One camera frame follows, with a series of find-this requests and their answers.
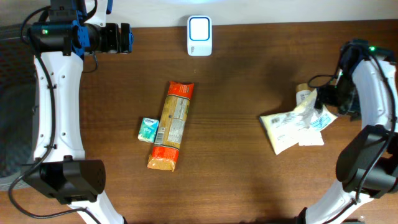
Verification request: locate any white tube with gold cap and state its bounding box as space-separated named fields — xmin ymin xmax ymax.
xmin=295 ymin=83 xmax=316 ymax=106

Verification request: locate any yellow snack bag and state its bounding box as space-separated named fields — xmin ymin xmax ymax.
xmin=259 ymin=90 xmax=337 ymax=155

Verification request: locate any orange pasta package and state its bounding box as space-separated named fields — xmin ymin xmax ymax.
xmin=147 ymin=82 xmax=195 ymax=172

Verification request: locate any teal tissue pack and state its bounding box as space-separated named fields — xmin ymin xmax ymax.
xmin=137 ymin=118 xmax=159 ymax=143

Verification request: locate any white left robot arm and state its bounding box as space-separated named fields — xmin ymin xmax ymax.
xmin=22 ymin=1 xmax=134 ymax=223

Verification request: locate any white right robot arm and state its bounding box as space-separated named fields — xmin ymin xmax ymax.
xmin=294 ymin=39 xmax=397 ymax=224

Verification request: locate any white barcode scanner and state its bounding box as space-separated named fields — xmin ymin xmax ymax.
xmin=187 ymin=15 xmax=213 ymax=57

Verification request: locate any grey plastic mesh basket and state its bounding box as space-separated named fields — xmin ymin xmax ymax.
xmin=1 ymin=24 xmax=36 ymax=192

